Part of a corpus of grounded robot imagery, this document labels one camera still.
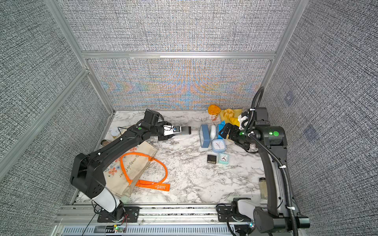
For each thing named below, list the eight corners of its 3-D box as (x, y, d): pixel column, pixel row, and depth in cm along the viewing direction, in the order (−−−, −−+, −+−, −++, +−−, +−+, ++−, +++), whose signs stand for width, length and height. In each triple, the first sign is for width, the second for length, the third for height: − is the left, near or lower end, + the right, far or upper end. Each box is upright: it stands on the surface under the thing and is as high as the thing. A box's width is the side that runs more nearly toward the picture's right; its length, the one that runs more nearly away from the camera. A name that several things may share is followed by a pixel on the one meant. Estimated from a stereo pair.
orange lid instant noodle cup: (208, 121, 115) (210, 113, 107) (207, 113, 121) (209, 104, 113) (219, 121, 115) (221, 113, 107) (218, 113, 120) (220, 104, 113)
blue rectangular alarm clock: (200, 148, 100) (201, 140, 92) (199, 132, 109) (200, 123, 101) (209, 148, 100) (210, 140, 92) (207, 132, 109) (208, 123, 101)
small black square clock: (206, 162, 94) (207, 160, 92) (207, 156, 96) (207, 154, 94) (215, 163, 93) (216, 161, 91) (215, 157, 96) (216, 155, 94)
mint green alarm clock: (218, 164, 93) (219, 162, 91) (217, 155, 97) (218, 153, 95) (229, 164, 93) (230, 162, 91) (227, 155, 97) (228, 153, 95)
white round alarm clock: (209, 142, 103) (210, 134, 96) (209, 132, 109) (211, 124, 101) (213, 143, 103) (215, 135, 96) (214, 133, 108) (215, 125, 101)
